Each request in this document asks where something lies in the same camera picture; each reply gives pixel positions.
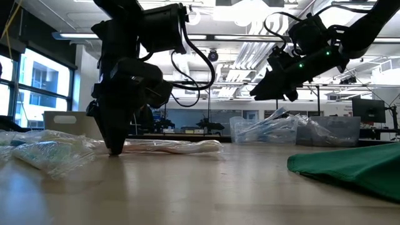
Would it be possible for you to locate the black computer monitor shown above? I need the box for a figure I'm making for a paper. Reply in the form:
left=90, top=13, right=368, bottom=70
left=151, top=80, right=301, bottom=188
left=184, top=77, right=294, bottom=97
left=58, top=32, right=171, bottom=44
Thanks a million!
left=352, top=98, right=387, bottom=123

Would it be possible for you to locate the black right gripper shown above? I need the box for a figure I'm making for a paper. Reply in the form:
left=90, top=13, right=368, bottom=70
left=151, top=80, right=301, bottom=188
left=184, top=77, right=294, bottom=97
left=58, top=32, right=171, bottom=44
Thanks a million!
left=249, top=44, right=350, bottom=103

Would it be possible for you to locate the green toothbrush in clear wrapper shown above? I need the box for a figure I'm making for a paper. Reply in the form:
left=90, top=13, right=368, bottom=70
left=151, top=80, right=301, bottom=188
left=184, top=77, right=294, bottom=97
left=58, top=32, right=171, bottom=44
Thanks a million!
left=12, top=140, right=96, bottom=181

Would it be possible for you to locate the black background station frame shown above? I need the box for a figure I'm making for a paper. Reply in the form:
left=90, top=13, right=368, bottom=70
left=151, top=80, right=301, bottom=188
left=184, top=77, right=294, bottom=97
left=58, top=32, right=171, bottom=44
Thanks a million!
left=168, top=79, right=323, bottom=120

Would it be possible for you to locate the green cloth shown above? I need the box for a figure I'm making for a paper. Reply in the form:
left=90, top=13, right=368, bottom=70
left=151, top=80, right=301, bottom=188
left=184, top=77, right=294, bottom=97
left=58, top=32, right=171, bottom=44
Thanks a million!
left=286, top=142, right=400, bottom=203

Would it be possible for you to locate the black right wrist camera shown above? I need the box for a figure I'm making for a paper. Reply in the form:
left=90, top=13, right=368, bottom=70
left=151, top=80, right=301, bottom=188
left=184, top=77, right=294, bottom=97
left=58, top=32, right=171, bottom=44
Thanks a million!
left=289, top=14, right=331, bottom=56

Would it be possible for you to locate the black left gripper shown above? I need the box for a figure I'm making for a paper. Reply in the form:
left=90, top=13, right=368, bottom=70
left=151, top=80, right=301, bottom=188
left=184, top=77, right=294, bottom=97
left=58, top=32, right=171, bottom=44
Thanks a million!
left=86, top=57, right=173, bottom=156

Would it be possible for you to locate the yellow cable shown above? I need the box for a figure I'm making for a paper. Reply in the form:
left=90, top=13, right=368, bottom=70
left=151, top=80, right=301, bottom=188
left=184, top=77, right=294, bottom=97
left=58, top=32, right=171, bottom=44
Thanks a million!
left=0, top=0, right=24, bottom=62

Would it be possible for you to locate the black right camera cable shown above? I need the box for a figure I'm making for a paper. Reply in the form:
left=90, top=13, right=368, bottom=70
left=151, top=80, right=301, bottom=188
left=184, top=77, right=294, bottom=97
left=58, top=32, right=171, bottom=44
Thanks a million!
left=263, top=11, right=295, bottom=47

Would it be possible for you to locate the grey translucent plastic bin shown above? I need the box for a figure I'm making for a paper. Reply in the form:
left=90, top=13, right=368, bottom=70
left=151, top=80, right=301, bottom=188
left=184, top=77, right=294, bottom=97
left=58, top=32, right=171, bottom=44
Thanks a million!
left=295, top=115, right=362, bottom=148

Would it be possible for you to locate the clear plastic bin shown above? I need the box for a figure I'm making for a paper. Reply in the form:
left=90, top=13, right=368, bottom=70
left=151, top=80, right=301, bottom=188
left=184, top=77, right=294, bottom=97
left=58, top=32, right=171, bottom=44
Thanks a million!
left=229, top=115, right=299, bottom=145

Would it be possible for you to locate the cloudy white plastic bin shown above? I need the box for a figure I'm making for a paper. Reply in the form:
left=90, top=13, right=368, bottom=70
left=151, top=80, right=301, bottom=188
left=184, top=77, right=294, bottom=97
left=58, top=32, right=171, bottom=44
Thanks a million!
left=43, top=111, right=104, bottom=141

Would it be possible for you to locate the black camera cable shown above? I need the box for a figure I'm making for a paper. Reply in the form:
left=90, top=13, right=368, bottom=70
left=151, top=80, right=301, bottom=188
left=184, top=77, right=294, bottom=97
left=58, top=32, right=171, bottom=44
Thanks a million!
left=263, top=11, right=295, bottom=47
left=170, top=12, right=216, bottom=109

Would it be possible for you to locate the black left camera cable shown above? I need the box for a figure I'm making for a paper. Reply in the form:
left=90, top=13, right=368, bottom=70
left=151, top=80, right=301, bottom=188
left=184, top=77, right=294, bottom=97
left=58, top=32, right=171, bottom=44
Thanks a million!
left=170, top=12, right=216, bottom=109

